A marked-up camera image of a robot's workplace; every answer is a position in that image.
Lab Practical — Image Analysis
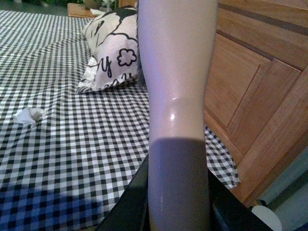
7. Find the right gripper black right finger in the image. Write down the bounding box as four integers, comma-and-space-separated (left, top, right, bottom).
208, 171, 261, 231

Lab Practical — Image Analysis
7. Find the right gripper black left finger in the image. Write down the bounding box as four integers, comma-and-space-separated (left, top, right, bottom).
95, 156, 149, 231

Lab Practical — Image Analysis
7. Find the white tissue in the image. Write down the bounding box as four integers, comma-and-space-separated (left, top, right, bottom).
13, 107, 47, 126

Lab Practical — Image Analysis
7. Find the black white checkered bedsheet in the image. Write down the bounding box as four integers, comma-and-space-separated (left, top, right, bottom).
0, 10, 242, 231

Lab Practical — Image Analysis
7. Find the wooden bed headboard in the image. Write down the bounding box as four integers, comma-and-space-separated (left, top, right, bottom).
204, 0, 308, 206

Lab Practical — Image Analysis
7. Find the black white printed pillow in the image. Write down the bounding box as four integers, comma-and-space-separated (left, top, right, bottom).
76, 6, 138, 94

